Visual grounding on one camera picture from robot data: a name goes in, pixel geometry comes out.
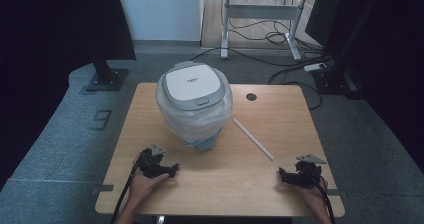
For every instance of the white grey lidded trash can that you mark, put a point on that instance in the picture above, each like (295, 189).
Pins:
(193, 81)

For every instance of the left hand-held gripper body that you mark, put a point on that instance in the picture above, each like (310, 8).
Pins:
(151, 166)

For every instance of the person's right hand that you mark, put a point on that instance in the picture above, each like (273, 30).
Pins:
(315, 194)

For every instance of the black metal stand foot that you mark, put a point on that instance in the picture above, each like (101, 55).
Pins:
(336, 82)

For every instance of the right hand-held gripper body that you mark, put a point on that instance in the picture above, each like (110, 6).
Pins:
(306, 175)

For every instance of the person's left hand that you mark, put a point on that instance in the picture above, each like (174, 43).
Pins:
(141, 187)

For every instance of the black table grommet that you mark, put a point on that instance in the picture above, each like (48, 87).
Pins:
(251, 96)

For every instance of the black stand with base plate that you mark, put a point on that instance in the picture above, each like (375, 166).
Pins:
(108, 77)

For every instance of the white metal frame desk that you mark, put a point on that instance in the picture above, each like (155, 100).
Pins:
(263, 11)

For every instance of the white power strip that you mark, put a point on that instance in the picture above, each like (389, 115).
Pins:
(315, 67)

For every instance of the white plastic straw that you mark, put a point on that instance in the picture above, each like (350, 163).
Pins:
(253, 139)

